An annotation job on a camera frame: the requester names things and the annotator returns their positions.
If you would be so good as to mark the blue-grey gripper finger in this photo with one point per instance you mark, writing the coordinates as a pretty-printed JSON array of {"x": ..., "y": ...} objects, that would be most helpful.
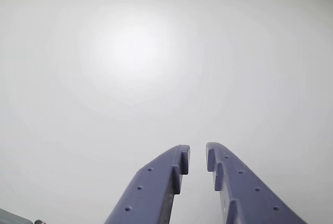
[
  {"x": 247, "y": 198},
  {"x": 145, "y": 198}
]

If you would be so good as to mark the grey plastic container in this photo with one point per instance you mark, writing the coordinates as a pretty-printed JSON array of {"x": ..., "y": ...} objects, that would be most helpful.
[{"x": 13, "y": 218}]

